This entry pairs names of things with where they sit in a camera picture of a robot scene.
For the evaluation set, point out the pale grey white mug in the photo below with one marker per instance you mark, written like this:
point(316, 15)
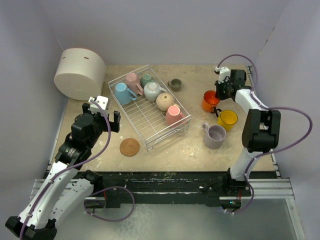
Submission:
point(152, 90)

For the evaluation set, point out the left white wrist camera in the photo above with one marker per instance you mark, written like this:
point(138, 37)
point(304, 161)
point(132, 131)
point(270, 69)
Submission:
point(102, 101)

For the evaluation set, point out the sage green cup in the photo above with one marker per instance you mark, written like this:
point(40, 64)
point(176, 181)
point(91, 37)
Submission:
point(146, 78)

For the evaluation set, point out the orange cup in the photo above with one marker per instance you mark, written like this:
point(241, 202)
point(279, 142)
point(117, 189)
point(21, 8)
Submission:
point(209, 101)

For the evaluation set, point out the coral pink mug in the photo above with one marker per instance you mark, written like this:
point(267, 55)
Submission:
point(174, 116)

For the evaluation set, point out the large white cylindrical container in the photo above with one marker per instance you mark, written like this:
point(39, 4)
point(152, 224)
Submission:
point(80, 74)

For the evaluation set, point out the round woven cork coaster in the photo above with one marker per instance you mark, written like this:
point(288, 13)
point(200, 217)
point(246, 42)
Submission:
point(129, 147)

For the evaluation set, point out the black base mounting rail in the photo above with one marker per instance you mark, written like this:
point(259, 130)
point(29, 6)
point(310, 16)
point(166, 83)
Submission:
point(169, 188)

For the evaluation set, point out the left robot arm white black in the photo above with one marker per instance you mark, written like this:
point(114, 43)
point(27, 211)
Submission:
point(50, 206)

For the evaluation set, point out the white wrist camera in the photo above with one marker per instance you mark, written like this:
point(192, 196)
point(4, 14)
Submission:
point(223, 73)
point(102, 101)

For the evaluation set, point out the beige round mug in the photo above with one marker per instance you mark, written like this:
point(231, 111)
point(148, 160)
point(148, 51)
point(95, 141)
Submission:
point(164, 101)

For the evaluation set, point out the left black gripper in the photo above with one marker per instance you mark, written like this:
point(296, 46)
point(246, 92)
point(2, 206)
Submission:
point(114, 125)

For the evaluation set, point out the lilac mug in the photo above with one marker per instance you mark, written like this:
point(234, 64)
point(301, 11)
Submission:
point(214, 135)

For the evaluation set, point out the light blue mug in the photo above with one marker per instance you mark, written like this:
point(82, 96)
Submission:
point(123, 94)

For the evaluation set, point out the yellow cup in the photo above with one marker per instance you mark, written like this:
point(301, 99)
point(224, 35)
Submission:
point(226, 118)

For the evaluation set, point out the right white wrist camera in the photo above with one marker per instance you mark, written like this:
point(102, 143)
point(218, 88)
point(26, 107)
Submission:
point(223, 73)

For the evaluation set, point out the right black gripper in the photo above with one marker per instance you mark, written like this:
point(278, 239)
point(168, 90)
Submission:
point(219, 94)

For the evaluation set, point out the olive green small cup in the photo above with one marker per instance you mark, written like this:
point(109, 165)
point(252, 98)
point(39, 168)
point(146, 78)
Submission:
point(175, 84)

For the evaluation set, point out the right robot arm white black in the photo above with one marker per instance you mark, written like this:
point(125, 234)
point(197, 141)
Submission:
point(261, 129)

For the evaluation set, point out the light pink mug white inside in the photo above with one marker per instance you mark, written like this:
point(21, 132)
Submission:
point(133, 82)

